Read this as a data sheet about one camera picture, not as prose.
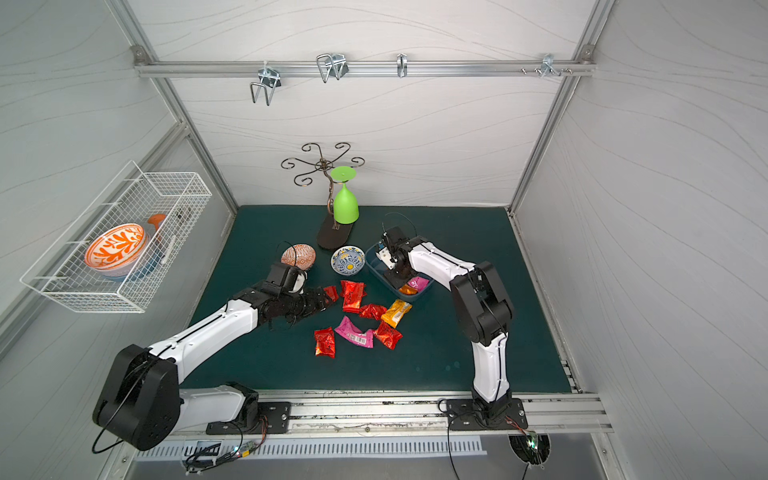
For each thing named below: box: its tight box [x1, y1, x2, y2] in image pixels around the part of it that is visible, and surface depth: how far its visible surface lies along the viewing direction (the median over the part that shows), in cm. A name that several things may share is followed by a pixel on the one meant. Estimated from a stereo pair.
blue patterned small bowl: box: [330, 245, 366, 276], surface depth 104 cm
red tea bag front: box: [314, 327, 336, 359], surface depth 86 cm
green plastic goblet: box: [330, 166, 359, 225], surface depth 91 cm
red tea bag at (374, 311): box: [359, 304, 387, 321], surface depth 90 cm
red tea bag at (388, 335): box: [374, 321, 404, 350], surface depth 87 cm
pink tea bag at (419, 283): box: [408, 276, 430, 292], surface depth 98 cm
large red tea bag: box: [340, 280, 367, 314], surface depth 96 cm
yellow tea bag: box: [381, 299, 413, 328], surface depth 90 cm
